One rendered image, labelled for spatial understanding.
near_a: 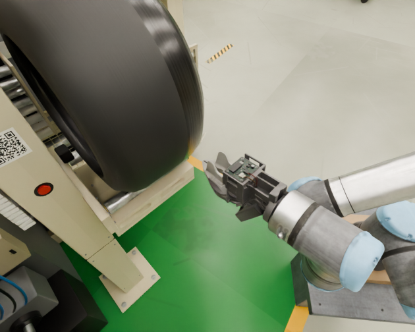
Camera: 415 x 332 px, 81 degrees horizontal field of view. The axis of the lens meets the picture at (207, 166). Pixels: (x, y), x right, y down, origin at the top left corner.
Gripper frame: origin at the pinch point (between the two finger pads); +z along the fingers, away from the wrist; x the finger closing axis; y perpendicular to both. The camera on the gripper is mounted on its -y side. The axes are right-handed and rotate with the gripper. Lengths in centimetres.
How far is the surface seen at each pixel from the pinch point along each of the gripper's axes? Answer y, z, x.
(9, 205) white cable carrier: -5, 32, 40
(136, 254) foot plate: -107, 58, 21
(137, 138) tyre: 11.3, 8.3, 10.8
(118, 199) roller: -19.3, 25.5, 17.5
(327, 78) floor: -106, 73, -255
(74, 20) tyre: 31.2, 19.4, 9.8
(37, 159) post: 4.9, 29.0, 28.3
